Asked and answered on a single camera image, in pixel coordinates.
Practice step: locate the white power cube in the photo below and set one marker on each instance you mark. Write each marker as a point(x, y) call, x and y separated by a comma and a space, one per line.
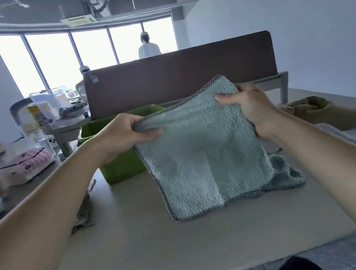
point(52, 141)

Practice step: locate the yellow wipes canister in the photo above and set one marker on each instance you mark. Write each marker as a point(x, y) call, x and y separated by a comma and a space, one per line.
point(35, 117)

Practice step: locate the person's left forearm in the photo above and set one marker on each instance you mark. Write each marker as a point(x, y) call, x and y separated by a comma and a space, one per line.
point(35, 240)

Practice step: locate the grey office chair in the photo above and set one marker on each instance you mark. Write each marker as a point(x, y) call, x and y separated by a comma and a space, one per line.
point(14, 112)

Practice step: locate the person's right forearm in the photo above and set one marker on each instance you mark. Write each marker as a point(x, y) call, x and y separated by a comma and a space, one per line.
point(354, 177)

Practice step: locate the pink tissue pack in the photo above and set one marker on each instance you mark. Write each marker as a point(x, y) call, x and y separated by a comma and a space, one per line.
point(29, 166)

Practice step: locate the brown desk divider panel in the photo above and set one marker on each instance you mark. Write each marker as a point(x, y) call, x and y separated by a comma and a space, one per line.
point(170, 72)

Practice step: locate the person's left hand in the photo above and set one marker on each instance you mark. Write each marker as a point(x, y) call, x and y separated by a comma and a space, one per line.
point(120, 136)

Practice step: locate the grey desk riser shelf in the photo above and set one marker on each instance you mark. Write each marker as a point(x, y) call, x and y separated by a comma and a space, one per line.
point(271, 82)

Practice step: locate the person's right hand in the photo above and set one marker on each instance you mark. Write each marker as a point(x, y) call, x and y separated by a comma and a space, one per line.
point(259, 108)

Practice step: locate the green plastic storage box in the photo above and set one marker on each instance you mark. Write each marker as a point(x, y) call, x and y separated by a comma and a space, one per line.
point(122, 167)

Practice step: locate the ceiling air conditioner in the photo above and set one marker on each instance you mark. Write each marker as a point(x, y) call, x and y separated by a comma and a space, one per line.
point(79, 20)

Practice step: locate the large glass window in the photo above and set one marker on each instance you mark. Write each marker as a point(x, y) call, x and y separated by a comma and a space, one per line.
point(54, 58)

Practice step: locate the glass jar white lid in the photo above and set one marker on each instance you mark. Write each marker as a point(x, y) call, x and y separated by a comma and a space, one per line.
point(31, 128)

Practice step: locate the clear plastic organizer box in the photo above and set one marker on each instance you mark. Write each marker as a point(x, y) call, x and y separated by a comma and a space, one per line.
point(67, 113)

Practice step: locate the teal towel checkered trim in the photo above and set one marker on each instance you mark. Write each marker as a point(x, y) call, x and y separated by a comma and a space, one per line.
point(83, 211)
point(288, 175)
point(202, 156)

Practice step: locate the olive cloth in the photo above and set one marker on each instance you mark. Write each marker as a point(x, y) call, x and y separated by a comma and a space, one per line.
point(325, 110)

